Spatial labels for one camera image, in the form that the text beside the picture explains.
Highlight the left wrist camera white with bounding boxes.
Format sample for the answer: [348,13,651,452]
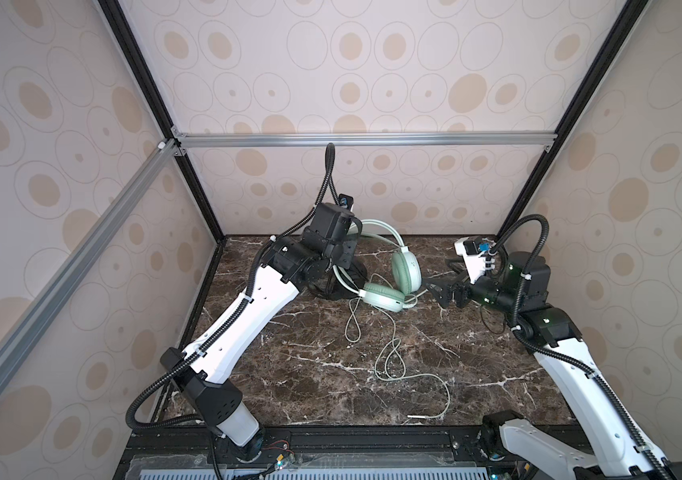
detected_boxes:
[336,194,354,211]

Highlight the mint green headphone cable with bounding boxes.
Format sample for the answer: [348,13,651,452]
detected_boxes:
[343,272,453,421]

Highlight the aluminium rail left diagonal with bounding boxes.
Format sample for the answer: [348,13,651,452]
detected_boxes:
[0,138,180,396]

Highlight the aluminium rail back horizontal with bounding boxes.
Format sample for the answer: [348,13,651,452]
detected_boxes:
[178,131,557,148]

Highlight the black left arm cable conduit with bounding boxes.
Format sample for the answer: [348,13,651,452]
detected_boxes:
[126,142,342,432]

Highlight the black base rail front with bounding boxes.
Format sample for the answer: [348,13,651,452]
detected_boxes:
[112,424,630,480]

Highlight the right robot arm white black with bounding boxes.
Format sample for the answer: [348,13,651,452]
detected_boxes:
[423,252,682,479]

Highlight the black corner frame post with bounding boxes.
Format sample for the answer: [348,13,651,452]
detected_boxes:
[497,0,651,236]
[96,0,226,243]

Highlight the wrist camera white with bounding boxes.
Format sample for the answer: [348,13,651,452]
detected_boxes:
[336,194,354,211]
[454,236,495,285]

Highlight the black corner frame post left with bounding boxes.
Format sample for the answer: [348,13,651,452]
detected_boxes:
[96,0,226,243]

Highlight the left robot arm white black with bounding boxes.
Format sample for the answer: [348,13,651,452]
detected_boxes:
[161,195,362,458]

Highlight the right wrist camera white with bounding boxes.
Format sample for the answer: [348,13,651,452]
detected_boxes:
[454,236,495,285]

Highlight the black corner frame post right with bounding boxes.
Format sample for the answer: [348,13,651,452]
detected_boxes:
[497,0,651,236]

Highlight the black blue gaming headphones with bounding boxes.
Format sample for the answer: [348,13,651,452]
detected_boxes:
[308,257,370,301]

